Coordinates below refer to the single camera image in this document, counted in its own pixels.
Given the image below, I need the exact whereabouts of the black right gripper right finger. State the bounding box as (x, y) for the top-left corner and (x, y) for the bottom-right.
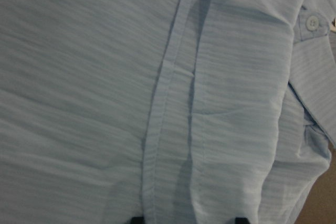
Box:
(235, 217), (248, 224)

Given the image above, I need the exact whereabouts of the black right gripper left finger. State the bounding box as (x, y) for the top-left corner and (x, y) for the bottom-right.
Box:
(130, 216), (145, 224)

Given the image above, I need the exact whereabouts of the light blue striped shirt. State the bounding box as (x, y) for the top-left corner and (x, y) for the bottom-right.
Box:
(1, 0), (335, 223)

